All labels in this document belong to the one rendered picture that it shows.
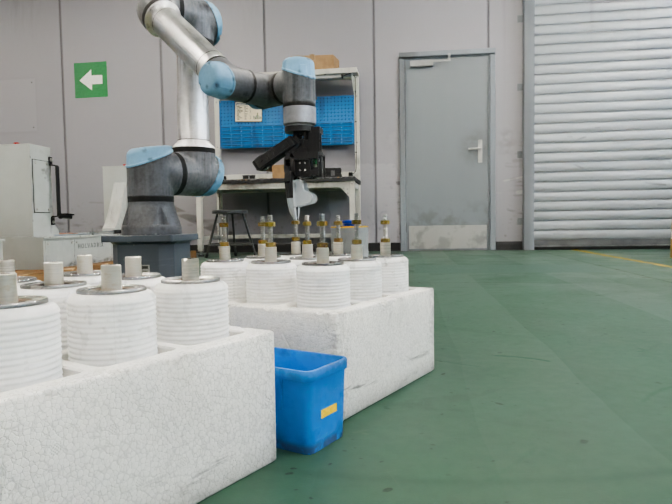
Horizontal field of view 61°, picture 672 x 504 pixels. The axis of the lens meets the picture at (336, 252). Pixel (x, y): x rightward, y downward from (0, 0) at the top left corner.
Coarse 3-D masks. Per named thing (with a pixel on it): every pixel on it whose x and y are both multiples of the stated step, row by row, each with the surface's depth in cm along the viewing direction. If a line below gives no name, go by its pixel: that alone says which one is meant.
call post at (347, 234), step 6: (342, 228) 143; (348, 228) 142; (360, 228) 144; (366, 228) 146; (342, 234) 143; (348, 234) 142; (360, 234) 144; (366, 234) 146; (348, 240) 142; (366, 240) 146; (348, 246) 142; (366, 246) 146; (348, 252) 143; (366, 252) 146
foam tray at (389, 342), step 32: (416, 288) 123; (256, 320) 101; (288, 320) 97; (320, 320) 93; (352, 320) 96; (384, 320) 105; (416, 320) 117; (320, 352) 94; (352, 352) 96; (384, 352) 105; (416, 352) 117; (352, 384) 96; (384, 384) 106
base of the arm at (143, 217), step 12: (132, 204) 145; (144, 204) 144; (156, 204) 145; (168, 204) 148; (132, 216) 144; (144, 216) 144; (156, 216) 144; (168, 216) 146; (132, 228) 143; (144, 228) 143; (156, 228) 144; (168, 228) 146; (180, 228) 150
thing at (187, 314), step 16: (160, 288) 72; (176, 288) 71; (192, 288) 71; (208, 288) 72; (224, 288) 74; (160, 304) 72; (176, 304) 71; (192, 304) 71; (208, 304) 72; (224, 304) 75; (160, 320) 72; (176, 320) 71; (192, 320) 71; (208, 320) 72; (224, 320) 74; (160, 336) 72; (176, 336) 71; (192, 336) 71; (208, 336) 72; (224, 336) 74
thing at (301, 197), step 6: (294, 180) 131; (300, 180) 131; (294, 186) 131; (300, 186) 131; (294, 192) 131; (300, 192) 131; (306, 192) 131; (288, 198) 131; (294, 198) 131; (300, 198) 131; (306, 198) 131; (312, 198) 131; (288, 204) 131; (294, 204) 131; (300, 204) 131; (294, 210) 132; (294, 216) 132
